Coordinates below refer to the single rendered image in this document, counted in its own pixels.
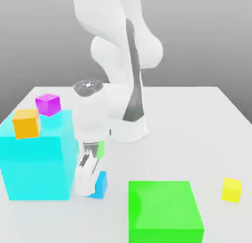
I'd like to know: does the small green cube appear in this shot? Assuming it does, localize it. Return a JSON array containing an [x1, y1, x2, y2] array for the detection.
[[96, 140, 105, 158]]

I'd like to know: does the large cyan box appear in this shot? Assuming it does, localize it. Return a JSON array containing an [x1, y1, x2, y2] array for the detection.
[[0, 109, 80, 201]]

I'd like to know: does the large green box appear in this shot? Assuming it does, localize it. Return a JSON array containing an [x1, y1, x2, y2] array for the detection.
[[128, 180, 205, 243]]

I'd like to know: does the small yellow cube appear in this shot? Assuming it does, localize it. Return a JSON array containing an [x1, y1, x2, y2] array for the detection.
[[221, 177, 242, 204]]

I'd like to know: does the small orange cube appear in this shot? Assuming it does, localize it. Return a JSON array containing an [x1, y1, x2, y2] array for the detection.
[[12, 108, 41, 140]]

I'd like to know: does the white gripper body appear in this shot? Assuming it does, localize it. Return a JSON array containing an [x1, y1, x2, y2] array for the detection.
[[74, 152, 100, 196]]

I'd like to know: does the small blue cube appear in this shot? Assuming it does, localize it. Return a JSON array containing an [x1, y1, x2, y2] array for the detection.
[[86, 171, 108, 199]]

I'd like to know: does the small magenta cube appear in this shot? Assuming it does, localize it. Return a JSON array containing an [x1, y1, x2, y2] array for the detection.
[[35, 93, 61, 117]]

